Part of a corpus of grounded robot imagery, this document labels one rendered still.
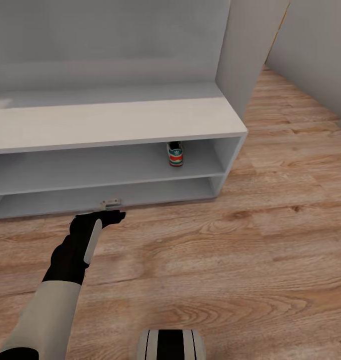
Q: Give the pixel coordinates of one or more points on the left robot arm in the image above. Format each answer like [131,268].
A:
[43,331]

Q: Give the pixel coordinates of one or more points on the gym shoe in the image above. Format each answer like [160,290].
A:
[175,153]

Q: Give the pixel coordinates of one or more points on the robot trunk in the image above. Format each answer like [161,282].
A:
[170,344]

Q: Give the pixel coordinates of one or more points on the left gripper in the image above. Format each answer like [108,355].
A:
[113,216]

